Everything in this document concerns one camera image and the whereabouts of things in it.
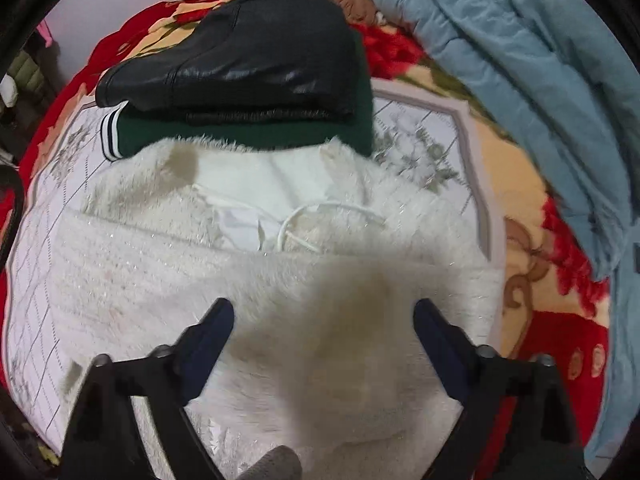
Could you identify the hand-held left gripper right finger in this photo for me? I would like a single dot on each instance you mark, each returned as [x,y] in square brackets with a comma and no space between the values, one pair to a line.
[434,332]

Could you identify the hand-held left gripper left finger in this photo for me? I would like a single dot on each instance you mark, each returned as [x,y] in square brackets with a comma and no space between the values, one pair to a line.
[212,332]

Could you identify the white fluffy coat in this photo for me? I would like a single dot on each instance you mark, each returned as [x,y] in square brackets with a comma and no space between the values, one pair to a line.
[150,280]

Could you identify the red floral blanket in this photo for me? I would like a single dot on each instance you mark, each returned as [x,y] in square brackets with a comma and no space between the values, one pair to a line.
[540,260]

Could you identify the white grid-patterned mat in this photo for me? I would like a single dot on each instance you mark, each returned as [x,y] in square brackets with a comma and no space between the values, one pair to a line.
[430,140]

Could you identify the green jacket with striped cuff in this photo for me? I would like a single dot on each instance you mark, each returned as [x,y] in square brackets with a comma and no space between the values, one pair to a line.
[240,132]

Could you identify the black leather jacket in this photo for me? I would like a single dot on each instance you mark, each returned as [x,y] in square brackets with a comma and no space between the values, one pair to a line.
[260,50]

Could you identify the light blue garment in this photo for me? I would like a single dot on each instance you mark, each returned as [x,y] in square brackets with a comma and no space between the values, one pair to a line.
[525,60]

